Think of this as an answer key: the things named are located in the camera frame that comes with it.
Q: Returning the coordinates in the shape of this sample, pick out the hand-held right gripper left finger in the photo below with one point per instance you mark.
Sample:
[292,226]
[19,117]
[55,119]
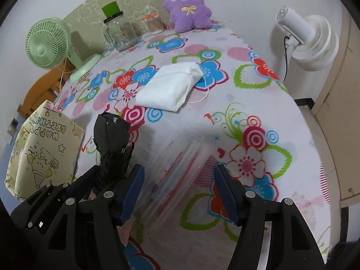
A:
[132,194]

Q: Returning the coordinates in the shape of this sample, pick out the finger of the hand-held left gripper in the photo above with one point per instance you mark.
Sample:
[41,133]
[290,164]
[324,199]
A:
[84,181]

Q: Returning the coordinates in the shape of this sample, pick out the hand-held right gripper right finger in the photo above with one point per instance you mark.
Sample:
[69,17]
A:
[225,191]

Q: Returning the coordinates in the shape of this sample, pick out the black soft item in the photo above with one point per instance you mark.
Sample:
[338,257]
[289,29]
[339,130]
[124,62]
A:
[111,140]

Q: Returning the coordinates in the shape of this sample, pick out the yellow printed storage box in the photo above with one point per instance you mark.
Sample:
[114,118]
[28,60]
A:
[42,152]

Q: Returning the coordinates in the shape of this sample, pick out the floral tablecloth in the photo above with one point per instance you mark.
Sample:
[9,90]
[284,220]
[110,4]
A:
[225,112]

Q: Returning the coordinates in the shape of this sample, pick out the wooden headboard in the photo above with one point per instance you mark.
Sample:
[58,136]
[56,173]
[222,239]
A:
[36,90]

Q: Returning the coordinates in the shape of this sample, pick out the green desk fan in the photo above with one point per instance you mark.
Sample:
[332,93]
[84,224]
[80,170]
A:
[42,47]

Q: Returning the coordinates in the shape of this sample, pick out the beige cabinet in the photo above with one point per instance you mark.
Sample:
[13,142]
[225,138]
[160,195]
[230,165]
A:
[340,104]

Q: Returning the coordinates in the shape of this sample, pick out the glass jar with green lid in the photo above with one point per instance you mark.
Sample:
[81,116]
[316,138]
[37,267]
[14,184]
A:
[119,33]

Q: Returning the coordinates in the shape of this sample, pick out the green patterned board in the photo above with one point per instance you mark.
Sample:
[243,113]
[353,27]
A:
[84,11]

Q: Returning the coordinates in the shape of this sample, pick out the white standing fan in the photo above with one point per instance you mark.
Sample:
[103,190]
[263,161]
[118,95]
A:
[312,45]

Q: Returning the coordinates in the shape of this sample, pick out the cotton swab container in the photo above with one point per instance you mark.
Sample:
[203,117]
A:
[153,24]

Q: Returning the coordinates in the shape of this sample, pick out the purple plush toy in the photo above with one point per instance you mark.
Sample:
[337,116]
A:
[188,8]

